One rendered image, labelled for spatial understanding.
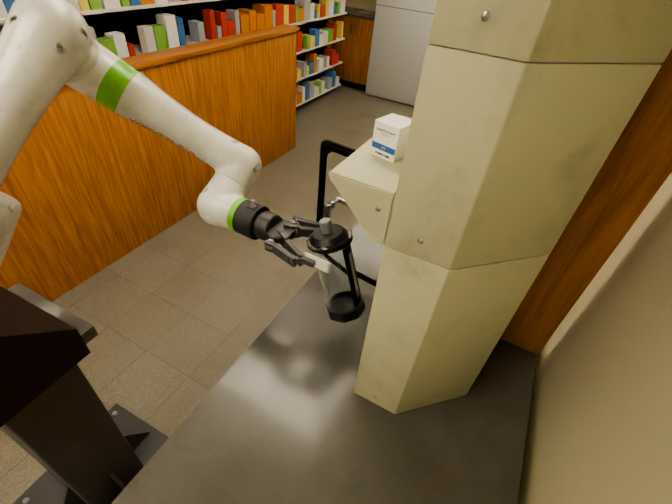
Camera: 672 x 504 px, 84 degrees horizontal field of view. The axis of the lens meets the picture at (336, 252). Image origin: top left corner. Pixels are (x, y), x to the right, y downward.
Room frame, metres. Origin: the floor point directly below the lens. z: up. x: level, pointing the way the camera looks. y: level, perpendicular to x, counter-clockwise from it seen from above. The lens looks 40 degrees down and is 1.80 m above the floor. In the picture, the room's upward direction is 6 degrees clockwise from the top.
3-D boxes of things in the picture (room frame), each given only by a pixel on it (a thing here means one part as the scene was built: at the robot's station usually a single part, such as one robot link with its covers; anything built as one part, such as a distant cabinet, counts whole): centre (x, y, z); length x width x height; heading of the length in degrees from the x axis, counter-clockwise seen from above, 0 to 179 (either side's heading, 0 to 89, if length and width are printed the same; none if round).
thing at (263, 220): (0.75, 0.15, 1.22); 0.09 x 0.08 x 0.07; 66
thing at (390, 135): (0.62, -0.08, 1.54); 0.05 x 0.05 x 0.06; 52
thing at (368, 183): (0.66, -0.09, 1.46); 0.32 x 0.11 x 0.10; 156
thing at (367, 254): (0.86, -0.06, 1.19); 0.30 x 0.01 x 0.40; 59
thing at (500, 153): (0.58, -0.26, 1.33); 0.32 x 0.25 x 0.77; 156
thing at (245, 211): (0.78, 0.22, 1.22); 0.09 x 0.06 x 0.12; 156
